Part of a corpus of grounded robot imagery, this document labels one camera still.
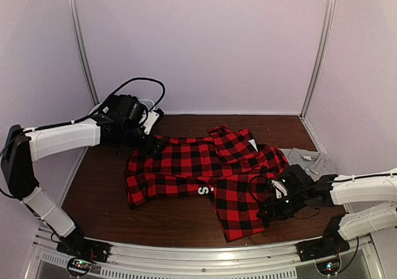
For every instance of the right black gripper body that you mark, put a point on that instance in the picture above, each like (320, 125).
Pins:
(288, 208)

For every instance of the black shirt in basket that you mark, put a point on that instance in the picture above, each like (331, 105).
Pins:
(111, 105)

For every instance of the front aluminium rail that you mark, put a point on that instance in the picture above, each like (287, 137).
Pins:
(279, 260)

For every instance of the aluminium frame post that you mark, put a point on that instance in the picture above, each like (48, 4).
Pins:
(82, 53)
(328, 17)

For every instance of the circuit board with leds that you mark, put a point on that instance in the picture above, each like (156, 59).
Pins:
(328, 267)
(78, 267)

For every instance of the left circuit board with leds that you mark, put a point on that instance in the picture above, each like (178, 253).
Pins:
(78, 267)

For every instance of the right aluminium frame post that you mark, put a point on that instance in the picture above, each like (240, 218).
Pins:
(328, 17)

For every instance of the left aluminium frame post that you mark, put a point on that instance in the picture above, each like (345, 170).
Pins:
(82, 53)

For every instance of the folded grey button shirt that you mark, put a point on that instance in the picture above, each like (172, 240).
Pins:
(315, 164)

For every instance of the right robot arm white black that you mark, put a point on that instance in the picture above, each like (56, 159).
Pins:
(369, 200)

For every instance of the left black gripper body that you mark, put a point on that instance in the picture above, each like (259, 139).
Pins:
(129, 137)

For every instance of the red black plaid shirt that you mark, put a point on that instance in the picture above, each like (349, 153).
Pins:
(226, 166)

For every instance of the white plastic laundry basket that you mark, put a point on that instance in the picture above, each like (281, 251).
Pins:
(147, 102)

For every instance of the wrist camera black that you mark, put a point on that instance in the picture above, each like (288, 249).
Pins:
(135, 114)
(291, 180)

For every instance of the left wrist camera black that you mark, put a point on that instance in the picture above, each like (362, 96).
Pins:
(135, 114)

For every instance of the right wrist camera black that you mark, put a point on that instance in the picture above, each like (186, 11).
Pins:
(291, 180)

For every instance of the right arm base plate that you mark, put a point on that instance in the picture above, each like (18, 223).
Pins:
(319, 248)

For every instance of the right circuit board with leds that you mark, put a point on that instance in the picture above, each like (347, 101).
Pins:
(328, 267)

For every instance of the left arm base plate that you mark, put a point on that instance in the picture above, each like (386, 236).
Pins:
(87, 249)

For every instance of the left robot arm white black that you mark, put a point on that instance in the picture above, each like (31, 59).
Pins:
(27, 150)

